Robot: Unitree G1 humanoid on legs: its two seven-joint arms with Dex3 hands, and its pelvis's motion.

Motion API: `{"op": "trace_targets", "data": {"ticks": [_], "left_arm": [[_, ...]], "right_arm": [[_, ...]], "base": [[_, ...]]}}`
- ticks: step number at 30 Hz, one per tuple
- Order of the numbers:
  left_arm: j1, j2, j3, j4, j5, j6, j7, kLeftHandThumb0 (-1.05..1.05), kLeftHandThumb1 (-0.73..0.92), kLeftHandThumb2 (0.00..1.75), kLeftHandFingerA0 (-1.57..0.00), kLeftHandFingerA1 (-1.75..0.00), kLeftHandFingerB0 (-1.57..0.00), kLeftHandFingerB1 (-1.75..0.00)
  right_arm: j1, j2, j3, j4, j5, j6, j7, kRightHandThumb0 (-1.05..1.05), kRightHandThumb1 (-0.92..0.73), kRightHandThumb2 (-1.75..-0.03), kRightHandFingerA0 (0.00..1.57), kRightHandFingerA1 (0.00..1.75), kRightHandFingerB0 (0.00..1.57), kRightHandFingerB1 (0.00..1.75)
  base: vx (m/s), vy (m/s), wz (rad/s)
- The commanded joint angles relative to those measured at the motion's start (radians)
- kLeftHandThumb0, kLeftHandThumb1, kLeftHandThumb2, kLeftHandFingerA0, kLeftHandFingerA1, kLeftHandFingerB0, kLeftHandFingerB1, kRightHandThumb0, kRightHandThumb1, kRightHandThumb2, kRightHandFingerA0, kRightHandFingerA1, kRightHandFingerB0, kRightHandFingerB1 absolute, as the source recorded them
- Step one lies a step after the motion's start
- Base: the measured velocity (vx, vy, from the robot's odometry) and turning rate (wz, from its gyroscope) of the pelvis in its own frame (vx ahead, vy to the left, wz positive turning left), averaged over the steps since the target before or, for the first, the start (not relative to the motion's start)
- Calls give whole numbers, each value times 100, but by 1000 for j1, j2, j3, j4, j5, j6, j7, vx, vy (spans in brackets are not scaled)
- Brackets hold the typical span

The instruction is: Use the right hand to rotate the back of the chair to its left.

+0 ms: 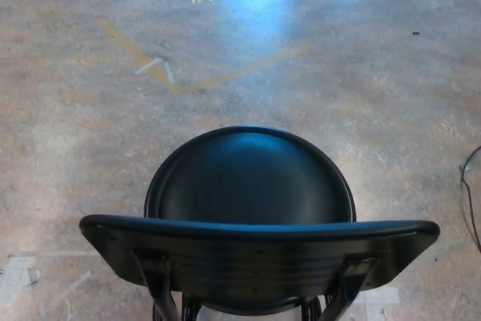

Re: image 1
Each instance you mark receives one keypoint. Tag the black padded chair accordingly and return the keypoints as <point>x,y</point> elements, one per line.
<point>248,185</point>

